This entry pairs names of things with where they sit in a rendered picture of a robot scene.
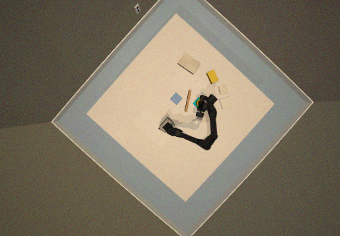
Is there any yellow rectangular block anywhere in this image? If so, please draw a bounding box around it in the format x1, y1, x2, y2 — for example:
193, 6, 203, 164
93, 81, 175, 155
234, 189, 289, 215
207, 69, 219, 84

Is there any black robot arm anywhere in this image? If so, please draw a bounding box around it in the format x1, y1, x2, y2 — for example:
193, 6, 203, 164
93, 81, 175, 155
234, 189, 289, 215
163, 94, 218, 151

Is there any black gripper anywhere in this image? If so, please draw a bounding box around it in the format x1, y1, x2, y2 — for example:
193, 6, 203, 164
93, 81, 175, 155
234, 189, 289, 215
196, 95, 208, 118

